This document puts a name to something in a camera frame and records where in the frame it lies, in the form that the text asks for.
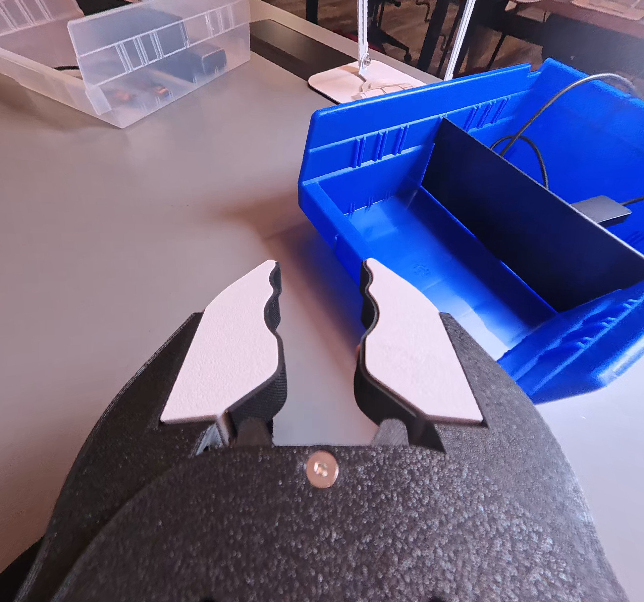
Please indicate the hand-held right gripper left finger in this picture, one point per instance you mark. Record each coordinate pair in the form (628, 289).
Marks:
(226, 355)

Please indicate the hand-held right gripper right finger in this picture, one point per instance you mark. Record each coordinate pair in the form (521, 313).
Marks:
(417, 355)

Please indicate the clear plastic bin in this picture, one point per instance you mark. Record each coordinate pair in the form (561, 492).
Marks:
(211, 13)

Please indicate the blue plastic bin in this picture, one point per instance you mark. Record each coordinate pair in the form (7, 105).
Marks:
(453, 280)

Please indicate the small black USB hub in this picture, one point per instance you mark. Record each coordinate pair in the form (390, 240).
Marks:
(601, 209)

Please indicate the black divider of blue bin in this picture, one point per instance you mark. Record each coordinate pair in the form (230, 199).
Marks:
(528, 219)

